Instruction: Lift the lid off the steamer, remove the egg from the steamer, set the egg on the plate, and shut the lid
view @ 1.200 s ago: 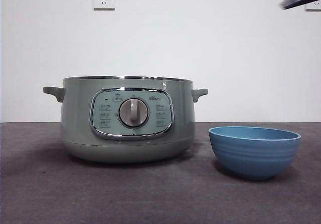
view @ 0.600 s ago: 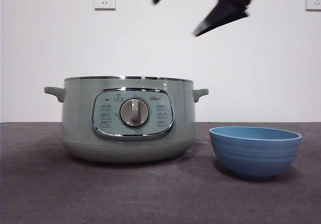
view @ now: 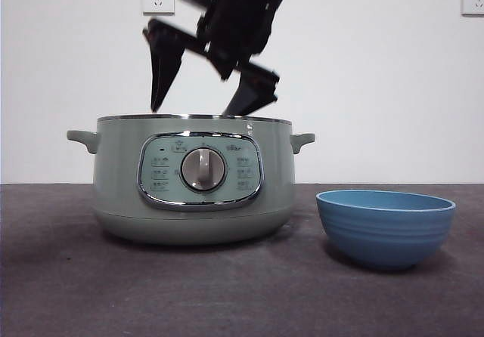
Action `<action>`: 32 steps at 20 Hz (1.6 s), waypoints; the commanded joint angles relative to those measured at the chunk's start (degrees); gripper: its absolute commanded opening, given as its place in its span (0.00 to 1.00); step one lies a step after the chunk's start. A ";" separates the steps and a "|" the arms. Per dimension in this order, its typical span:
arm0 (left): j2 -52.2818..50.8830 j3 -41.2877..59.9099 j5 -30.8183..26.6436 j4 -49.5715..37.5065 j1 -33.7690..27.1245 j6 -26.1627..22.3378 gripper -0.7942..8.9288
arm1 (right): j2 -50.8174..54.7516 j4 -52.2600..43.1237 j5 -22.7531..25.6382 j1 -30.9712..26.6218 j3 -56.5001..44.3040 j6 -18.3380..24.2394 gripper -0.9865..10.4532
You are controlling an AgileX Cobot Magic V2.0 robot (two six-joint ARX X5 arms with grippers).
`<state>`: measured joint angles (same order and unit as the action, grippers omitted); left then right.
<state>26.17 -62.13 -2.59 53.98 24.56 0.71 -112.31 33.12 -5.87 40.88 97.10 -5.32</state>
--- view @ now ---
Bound blue ribbed bowl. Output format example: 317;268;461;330
315;190;457;274

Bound pale green electric steamer pot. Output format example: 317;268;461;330
66;113;316;246

